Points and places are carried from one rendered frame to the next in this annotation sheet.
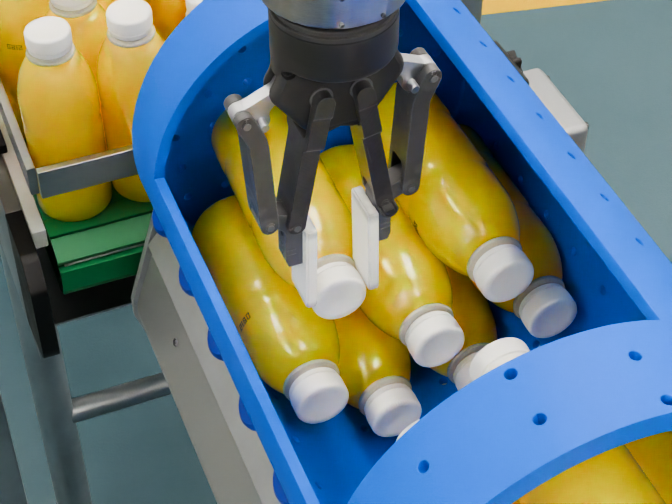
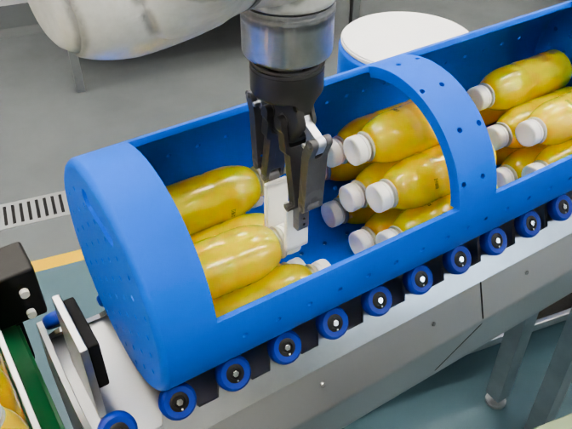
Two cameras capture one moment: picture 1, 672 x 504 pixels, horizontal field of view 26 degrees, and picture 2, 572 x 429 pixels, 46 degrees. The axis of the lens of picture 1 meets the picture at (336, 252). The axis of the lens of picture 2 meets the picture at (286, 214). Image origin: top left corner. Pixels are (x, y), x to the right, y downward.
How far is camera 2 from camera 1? 1.01 m
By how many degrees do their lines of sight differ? 70
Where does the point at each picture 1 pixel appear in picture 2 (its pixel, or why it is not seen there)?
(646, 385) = (414, 61)
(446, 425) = (445, 116)
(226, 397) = (259, 391)
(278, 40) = (314, 84)
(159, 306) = not seen: outside the picture
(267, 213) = (320, 191)
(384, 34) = not seen: hidden behind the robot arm
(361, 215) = (280, 187)
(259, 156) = (323, 157)
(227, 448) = (277, 404)
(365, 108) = not seen: hidden behind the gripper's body
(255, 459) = (302, 368)
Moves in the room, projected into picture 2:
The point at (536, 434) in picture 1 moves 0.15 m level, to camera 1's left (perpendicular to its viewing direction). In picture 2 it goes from (449, 85) to (500, 151)
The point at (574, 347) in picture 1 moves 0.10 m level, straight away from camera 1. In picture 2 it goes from (403, 74) to (324, 72)
